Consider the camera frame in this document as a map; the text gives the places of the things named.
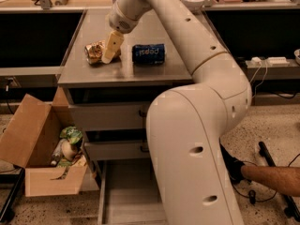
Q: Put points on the blue pepsi can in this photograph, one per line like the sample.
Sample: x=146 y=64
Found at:
x=148 y=54

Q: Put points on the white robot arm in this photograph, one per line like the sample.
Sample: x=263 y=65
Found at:
x=184 y=124

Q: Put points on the black stand leg left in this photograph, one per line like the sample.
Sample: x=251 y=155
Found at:
x=12 y=180

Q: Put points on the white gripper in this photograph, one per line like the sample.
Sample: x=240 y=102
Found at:
x=121 y=20

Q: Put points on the bare human leg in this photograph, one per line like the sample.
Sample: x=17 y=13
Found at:
x=285 y=180

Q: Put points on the black metal floor bar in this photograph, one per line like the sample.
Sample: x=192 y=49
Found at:
x=292 y=210

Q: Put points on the crushed orange gold can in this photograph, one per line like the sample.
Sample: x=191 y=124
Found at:
x=94 y=51

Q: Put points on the bottom grey drawer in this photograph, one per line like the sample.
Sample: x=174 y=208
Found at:
x=129 y=194

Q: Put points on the grey drawer cabinet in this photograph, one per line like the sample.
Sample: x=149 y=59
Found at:
x=121 y=80

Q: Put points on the black shoe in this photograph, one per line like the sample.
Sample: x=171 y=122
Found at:
x=233 y=166

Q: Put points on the clear plastic bottle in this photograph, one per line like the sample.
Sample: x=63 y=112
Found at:
x=57 y=153

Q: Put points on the white bowl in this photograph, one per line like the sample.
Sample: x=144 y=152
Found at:
x=193 y=5

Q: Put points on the middle grey drawer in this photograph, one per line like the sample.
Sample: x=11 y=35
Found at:
x=116 y=150

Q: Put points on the top grey drawer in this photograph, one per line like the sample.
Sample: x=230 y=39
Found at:
x=109 y=116

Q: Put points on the grey drawer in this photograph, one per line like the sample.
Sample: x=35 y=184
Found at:
x=129 y=194
x=116 y=150
x=109 y=116

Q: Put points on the open cardboard box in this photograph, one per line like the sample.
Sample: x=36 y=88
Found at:
x=29 y=140

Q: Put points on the white power strip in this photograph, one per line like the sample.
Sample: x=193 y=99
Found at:
x=275 y=62

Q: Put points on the green snack bag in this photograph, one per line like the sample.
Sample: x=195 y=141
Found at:
x=72 y=135

